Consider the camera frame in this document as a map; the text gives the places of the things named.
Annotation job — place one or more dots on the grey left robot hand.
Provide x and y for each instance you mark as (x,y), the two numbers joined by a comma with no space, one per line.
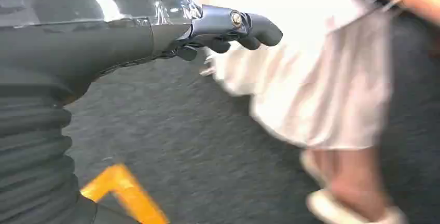
(103,43)

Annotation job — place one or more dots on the ribbed grey left arm sleeve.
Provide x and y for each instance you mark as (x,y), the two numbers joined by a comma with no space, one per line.
(31,153)

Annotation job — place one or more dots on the yellow tape mark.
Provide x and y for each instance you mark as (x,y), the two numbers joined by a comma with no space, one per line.
(130,195)

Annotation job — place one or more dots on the person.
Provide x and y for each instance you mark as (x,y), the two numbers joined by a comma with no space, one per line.
(319,78)

